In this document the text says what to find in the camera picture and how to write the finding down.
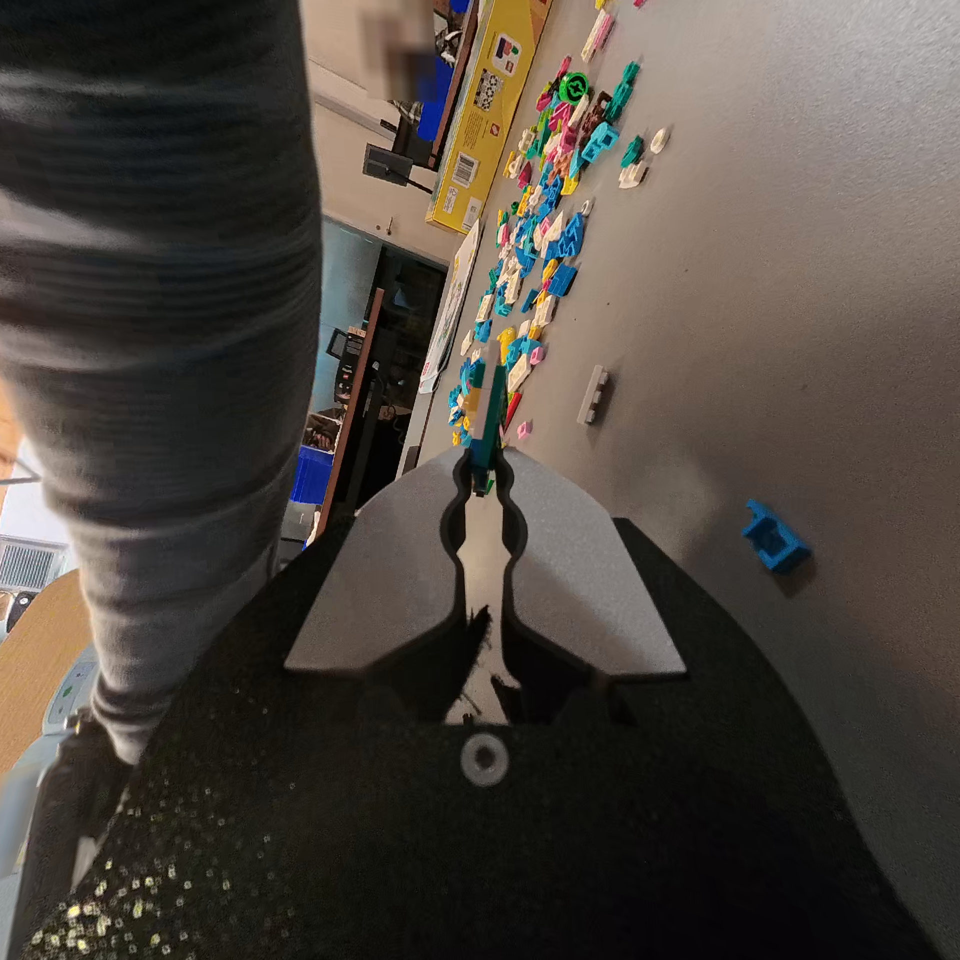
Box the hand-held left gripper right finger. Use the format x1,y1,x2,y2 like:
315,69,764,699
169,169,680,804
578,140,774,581
498,447,688,676

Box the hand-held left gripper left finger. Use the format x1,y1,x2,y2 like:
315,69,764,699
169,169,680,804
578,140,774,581
283,452,469,672

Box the multicoloured toy brick assembly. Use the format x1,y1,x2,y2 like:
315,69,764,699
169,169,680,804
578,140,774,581
459,341,510,500

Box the person's right forearm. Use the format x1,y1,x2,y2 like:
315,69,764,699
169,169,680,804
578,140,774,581
0,0,324,766

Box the grey desk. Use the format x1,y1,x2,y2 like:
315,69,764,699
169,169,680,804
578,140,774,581
405,0,960,960

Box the open building instruction booklet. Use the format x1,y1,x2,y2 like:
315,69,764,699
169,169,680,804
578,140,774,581
0,660,102,954

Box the blue storage bin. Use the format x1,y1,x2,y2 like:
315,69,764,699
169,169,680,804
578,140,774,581
416,52,459,144
288,446,335,507

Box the light wooden table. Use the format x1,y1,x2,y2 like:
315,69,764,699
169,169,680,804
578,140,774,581
0,570,99,774

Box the brown wooden panel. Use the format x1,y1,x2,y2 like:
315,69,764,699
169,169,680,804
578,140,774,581
311,288,385,541

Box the tan long toy brick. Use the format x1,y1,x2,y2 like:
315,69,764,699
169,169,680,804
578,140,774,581
577,365,610,426

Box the blue angular toy brick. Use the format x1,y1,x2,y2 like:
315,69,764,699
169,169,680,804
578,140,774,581
741,498,813,575

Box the white printed leaflet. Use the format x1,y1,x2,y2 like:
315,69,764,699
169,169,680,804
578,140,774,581
418,217,481,395

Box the glass partition window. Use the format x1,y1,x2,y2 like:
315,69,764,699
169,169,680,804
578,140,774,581
318,213,451,511

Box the pile of colourful toy bricks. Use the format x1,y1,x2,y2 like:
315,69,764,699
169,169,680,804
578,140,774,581
446,0,646,451

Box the yellow toy brick box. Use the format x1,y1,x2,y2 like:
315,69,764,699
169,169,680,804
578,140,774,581
425,0,556,235

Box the white wall vent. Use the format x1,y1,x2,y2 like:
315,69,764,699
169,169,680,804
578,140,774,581
0,536,70,594

